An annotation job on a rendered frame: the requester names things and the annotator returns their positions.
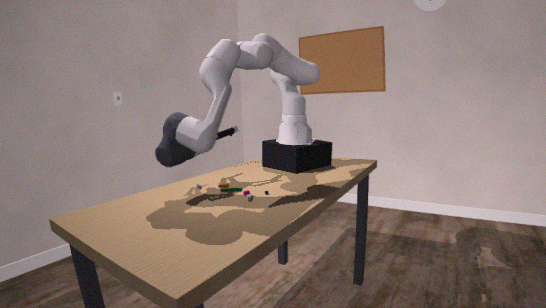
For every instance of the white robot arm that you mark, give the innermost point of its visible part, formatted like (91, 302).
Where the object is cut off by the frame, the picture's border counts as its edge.
(182, 133)

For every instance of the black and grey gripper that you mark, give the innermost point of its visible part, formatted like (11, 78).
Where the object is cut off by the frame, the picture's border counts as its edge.
(227, 132)

